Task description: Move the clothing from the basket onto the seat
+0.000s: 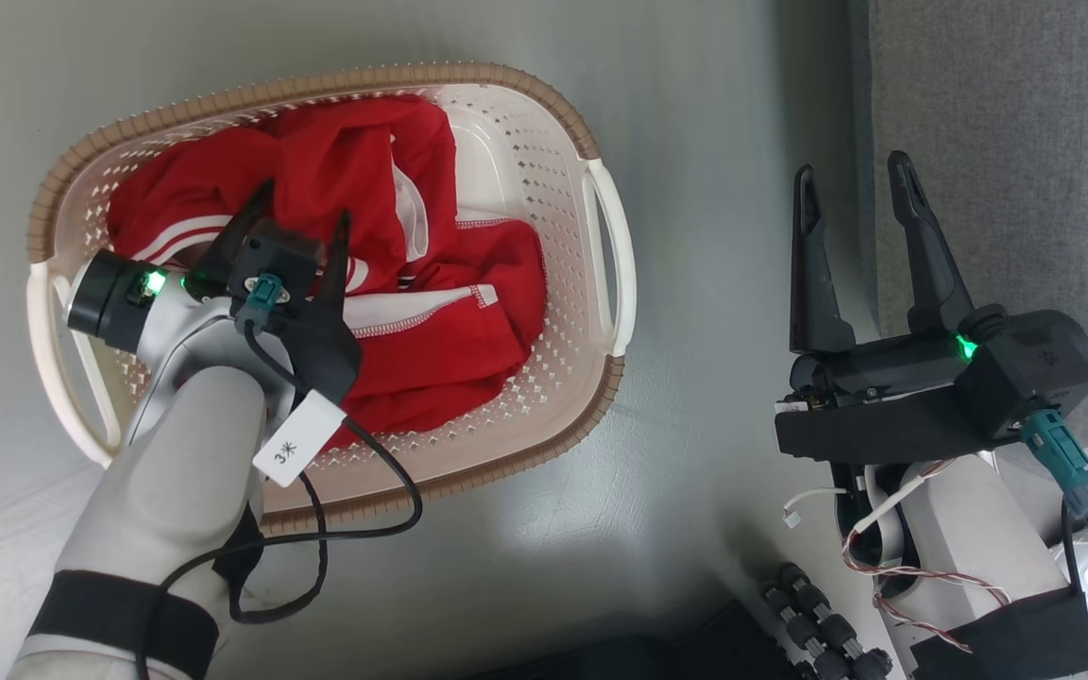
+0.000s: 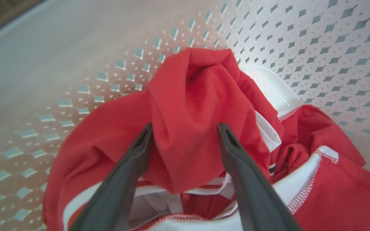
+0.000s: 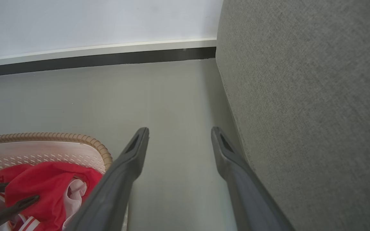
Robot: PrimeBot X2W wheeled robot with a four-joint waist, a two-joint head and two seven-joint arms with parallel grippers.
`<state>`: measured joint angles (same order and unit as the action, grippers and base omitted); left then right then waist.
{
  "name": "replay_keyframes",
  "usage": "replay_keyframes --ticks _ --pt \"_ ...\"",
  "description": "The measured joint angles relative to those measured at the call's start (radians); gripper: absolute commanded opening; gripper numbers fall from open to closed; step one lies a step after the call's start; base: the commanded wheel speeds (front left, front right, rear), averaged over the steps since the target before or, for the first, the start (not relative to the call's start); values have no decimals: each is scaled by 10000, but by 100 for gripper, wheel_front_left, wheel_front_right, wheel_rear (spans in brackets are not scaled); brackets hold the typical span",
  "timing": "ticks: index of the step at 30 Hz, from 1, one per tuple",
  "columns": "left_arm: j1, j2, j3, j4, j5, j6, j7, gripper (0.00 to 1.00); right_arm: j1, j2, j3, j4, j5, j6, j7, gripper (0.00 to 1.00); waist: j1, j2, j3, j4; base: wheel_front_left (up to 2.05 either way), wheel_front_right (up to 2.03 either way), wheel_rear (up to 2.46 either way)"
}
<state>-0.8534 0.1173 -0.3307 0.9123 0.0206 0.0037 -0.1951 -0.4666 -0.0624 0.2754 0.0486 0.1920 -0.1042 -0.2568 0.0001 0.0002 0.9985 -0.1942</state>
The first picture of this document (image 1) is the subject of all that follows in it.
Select black ribbed cable conduit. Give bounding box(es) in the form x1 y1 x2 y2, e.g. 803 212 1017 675
759 562 896 680

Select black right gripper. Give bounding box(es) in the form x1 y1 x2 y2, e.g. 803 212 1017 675
775 150 989 464

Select grey fabric sofa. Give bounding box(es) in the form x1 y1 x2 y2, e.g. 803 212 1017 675
848 0 1088 492

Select red white-trimmed garment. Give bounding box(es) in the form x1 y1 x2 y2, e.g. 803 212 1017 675
106 93 548 451

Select red white twisted wires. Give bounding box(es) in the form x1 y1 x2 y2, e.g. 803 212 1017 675
841 460 1013 655

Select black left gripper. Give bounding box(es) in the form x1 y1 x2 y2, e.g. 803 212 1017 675
185 179 364 407

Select white basket brown rim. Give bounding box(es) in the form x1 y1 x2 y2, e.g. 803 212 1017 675
26 62 638 537

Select thin white wire with connector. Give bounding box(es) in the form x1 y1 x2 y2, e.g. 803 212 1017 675
782 485 853 529

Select black cable teal plug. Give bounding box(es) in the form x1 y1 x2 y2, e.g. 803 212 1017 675
140 274 425 680
1019 408 1088 605

